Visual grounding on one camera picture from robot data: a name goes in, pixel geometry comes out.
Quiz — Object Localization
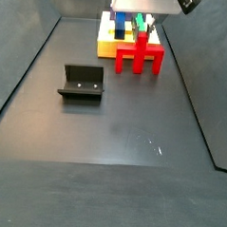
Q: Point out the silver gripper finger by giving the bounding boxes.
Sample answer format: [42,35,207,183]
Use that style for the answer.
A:
[131,18,139,42]
[147,25,156,35]

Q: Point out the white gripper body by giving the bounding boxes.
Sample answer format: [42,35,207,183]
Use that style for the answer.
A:
[110,0,180,14]

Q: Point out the red cross-shaped block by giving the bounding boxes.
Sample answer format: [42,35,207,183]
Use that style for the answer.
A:
[114,31,165,75]

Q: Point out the yellow base board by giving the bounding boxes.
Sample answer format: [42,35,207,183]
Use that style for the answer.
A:
[95,9,163,62]

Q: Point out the green long block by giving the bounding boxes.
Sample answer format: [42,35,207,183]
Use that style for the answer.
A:
[136,13,145,31]

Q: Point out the blue long block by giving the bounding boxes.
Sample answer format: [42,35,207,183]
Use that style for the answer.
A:
[114,12,125,40]

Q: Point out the purple cross-shaped block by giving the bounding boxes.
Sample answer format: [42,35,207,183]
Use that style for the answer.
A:
[110,9,115,20]

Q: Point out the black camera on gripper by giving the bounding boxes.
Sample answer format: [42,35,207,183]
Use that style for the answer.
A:
[178,0,201,15]

